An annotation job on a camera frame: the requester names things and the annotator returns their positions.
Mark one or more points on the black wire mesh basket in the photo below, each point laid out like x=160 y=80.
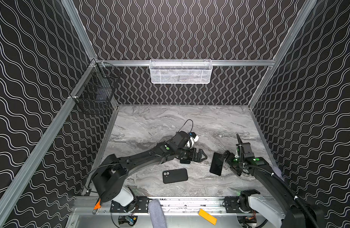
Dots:
x=95 y=92

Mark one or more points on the grey cloth front rail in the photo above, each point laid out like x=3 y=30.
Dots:
x=156 y=214

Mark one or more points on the blue phone black screen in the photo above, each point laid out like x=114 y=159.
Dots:
x=185 y=161

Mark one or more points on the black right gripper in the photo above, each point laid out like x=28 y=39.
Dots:
x=229 y=158

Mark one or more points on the white wire mesh basket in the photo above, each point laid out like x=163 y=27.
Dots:
x=180 y=71

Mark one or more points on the yellow plastic piece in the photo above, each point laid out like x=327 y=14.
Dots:
x=207 y=216

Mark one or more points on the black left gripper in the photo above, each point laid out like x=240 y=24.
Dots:
x=194 y=154

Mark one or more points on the black phone case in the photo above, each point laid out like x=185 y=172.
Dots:
x=174 y=176

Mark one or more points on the grey cloth right side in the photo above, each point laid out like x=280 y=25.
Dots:
x=277 y=172

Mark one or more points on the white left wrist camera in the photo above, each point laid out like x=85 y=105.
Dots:
x=193 y=138

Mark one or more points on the orange handled tool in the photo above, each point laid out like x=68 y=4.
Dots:
x=97 y=207

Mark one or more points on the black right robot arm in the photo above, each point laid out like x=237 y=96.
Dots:
x=292 y=211

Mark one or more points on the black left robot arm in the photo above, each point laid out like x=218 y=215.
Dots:
x=108 y=178

